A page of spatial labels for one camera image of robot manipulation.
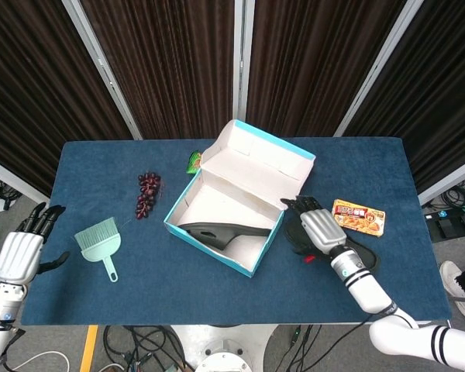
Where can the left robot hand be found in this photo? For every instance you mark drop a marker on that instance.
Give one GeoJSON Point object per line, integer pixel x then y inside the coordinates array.
{"type": "Point", "coordinates": [17, 255]}

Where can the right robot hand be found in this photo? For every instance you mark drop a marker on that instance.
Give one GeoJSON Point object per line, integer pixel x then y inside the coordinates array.
{"type": "Point", "coordinates": [321, 230]}

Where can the black slipper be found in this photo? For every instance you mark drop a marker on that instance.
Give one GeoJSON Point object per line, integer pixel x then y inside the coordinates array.
{"type": "Point", "coordinates": [362, 255]}
{"type": "Point", "coordinates": [224, 232]}

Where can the light blue shoe box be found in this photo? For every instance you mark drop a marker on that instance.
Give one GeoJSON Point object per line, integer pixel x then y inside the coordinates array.
{"type": "Point", "coordinates": [255, 162]}

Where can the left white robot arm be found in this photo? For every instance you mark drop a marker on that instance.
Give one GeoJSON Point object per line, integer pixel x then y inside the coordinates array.
{"type": "Point", "coordinates": [2, 306]}

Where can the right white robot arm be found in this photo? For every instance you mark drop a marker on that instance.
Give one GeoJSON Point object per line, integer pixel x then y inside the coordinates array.
{"type": "Point", "coordinates": [366, 286]}

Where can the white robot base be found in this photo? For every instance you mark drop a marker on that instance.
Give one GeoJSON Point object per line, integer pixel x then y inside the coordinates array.
{"type": "Point", "coordinates": [224, 348]}

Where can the yellow curry box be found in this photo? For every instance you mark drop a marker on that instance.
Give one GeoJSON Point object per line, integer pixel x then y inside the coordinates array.
{"type": "Point", "coordinates": [358, 219]}

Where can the red capped marker pen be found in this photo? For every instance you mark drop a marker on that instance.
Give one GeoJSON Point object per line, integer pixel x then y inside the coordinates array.
{"type": "Point", "coordinates": [309, 259]}

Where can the mint green hand brush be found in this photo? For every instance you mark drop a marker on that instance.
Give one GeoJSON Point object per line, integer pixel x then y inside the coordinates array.
{"type": "Point", "coordinates": [98, 244]}

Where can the yellow floor tape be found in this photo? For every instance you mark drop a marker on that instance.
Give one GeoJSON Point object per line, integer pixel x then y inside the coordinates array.
{"type": "Point", "coordinates": [89, 348]}

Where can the blue table cover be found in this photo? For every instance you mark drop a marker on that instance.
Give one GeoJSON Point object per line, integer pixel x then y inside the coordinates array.
{"type": "Point", "coordinates": [139, 298]}

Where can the white sneaker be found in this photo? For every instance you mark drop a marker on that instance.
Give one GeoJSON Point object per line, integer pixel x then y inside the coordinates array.
{"type": "Point", "coordinates": [451, 279]}

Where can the dark purple grape bunch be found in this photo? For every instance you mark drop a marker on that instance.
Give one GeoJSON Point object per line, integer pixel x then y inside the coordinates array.
{"type": "Point", "coordinates": [147, 190]}

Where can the green snack packet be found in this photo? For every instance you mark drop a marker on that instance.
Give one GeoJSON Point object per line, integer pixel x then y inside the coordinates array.
{"type": "Point", "coordinates": [193, 160]}

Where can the brown curtain partition panel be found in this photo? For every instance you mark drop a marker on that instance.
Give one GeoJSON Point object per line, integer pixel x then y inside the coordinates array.
{"type": "Point", "coordinates": [314, 58]}
{"type": "Point", "coordinates": [441, 97]}
{"type": "Point", "coordinates": [31, 77]}
{"type": "Point", "coordinates": [170, 58]}

